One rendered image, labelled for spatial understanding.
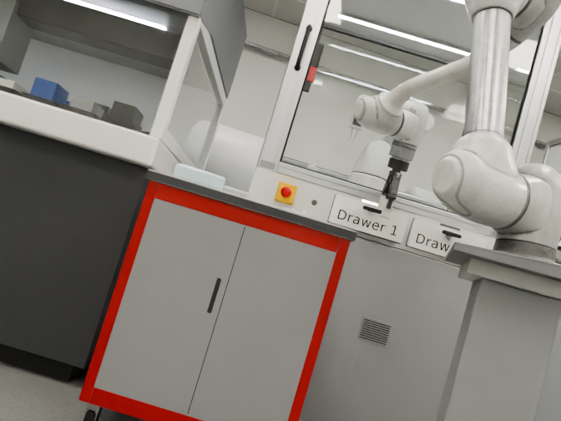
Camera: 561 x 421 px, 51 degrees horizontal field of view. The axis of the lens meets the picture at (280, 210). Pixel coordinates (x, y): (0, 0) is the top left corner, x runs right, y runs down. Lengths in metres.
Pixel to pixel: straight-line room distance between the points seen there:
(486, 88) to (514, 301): 0.55
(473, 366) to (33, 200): 1.54
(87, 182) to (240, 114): 3.44
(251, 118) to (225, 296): 3.94
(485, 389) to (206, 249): 0.82
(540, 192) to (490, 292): 0.28
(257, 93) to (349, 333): 3.60
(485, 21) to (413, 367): 1.28
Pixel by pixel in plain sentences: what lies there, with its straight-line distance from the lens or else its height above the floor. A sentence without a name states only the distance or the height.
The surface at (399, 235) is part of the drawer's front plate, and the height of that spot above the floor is 0.85.
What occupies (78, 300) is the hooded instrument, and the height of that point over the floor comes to 0.29.
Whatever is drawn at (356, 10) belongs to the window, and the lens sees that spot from 2.53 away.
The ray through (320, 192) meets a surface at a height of 0.92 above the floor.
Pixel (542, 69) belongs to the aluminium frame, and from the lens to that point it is 2.64.
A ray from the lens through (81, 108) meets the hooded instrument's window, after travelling 2.21.
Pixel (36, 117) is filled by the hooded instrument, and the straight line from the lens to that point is 2.24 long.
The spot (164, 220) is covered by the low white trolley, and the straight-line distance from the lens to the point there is 1.72.
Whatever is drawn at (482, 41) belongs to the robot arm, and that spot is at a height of 1.33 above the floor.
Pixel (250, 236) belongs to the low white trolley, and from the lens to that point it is 1.69.
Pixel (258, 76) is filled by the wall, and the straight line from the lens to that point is 5.63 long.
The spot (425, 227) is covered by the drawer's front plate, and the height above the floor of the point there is 0.90.
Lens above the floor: 0.60
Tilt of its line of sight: 5 degrees up
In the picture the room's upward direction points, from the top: 17 degrees clockwise
